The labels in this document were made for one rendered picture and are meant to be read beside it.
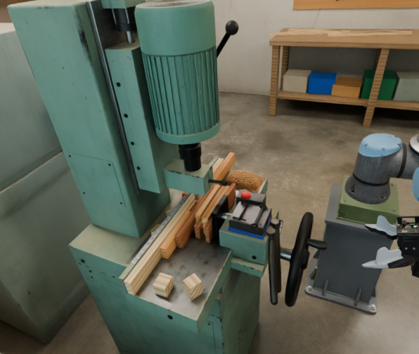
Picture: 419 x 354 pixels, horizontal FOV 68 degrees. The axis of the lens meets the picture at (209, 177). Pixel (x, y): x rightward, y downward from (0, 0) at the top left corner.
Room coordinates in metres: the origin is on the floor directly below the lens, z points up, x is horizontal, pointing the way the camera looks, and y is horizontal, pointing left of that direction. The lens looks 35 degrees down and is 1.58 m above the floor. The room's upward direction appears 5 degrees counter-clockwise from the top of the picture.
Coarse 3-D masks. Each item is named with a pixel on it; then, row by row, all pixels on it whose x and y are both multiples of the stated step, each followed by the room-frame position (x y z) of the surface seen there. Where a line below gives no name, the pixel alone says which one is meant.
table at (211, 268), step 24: (264, 192) 0.89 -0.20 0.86; (192, 240) 0.64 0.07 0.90; (216, 240) 0.63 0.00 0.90; (168, 264) 0.56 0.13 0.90; (192, 264) 0.55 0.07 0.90; (216, 264) 0.55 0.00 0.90; (240, 264) 0.56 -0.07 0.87; (144, 288) 0.49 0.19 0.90; (216, 288) 0.49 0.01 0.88; (168, 312) 0.43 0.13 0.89; (192, 312) 0.41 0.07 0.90
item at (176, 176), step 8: (176, 160) 0.82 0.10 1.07; (168, 168) 0.78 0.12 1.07; (176, 168) 0.78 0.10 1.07; (200, 168) 0.77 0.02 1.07; (208, 168) 0.77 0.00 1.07; (168, 176) 0.77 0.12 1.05; (176, 176) 0.76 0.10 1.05; (184, 176) 0.75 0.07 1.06; (192, 176) 0.73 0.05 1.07; (200, 176) 0.73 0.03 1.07; (208, 176) 0.75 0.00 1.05; (168, 184) 0.77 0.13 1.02; (176, 184) 0.76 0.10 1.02; (184, 184) 0.75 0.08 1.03; (192, 184) 0.74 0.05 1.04; (200, 184) 0.72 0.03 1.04; (208, 184) 0.74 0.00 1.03; (192, 192) 0.74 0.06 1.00; (200, 192) 0.72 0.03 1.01
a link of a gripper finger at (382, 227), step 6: (378, 216) 0.60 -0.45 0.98; (384, 216) 0.59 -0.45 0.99; (378, 222) 0.60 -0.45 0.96; (384, 222) 0.58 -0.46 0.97; (372, 228) 0.60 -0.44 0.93; (378, 228) 0.59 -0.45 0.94; (384, 228) 0.58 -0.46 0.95; (390, 228) 0.57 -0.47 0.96; (396, 228) 0.56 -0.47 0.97; (384, 234) 0.57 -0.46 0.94; (390, 234) 0.56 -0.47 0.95; (396, 234) 0.55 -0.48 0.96
